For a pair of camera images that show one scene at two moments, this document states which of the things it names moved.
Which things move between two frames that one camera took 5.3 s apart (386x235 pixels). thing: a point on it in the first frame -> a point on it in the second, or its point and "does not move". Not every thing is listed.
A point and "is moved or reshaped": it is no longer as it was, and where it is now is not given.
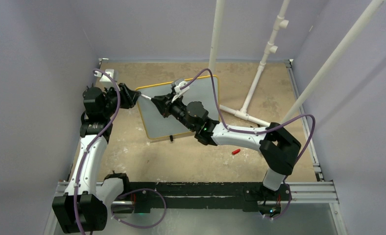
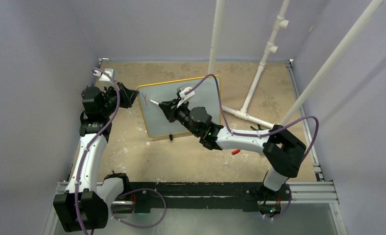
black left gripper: (128, 97) does not move
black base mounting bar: (144, 196) does not move
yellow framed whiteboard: (156, 125) does not move
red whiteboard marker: (144, 96) is moved or reshaped
